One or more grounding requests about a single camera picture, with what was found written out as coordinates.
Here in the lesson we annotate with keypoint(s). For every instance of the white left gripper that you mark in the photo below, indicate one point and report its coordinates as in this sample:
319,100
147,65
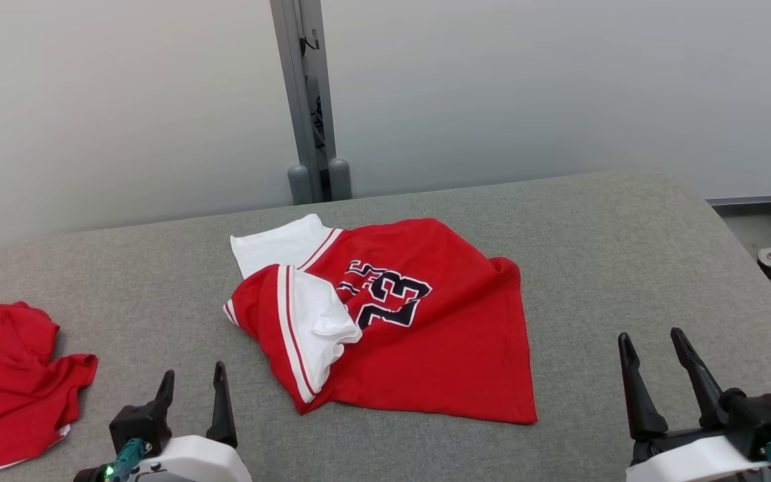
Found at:
198,462

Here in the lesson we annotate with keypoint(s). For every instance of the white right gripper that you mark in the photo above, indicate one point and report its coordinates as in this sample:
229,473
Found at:
687,462

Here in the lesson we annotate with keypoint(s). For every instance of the red shorts white waistband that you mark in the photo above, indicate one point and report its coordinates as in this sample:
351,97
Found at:
4,375

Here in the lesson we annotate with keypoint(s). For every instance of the red basketball jersey number 23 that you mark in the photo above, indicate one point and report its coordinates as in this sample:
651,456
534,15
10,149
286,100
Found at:
459,348

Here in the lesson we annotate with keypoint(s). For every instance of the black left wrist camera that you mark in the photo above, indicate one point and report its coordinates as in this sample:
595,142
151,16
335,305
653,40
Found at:
134,425

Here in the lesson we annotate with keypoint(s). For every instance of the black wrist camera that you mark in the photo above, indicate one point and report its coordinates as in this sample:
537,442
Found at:
134,425
760,422

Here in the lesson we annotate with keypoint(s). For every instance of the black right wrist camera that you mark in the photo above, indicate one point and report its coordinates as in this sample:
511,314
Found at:
760,422

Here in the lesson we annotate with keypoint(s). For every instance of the grey cylindrical post foot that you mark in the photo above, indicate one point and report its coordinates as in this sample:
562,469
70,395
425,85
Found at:
298,184
340,179

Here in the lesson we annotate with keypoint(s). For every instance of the grey metal partition post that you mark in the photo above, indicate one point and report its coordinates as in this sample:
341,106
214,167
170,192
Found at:
292,80

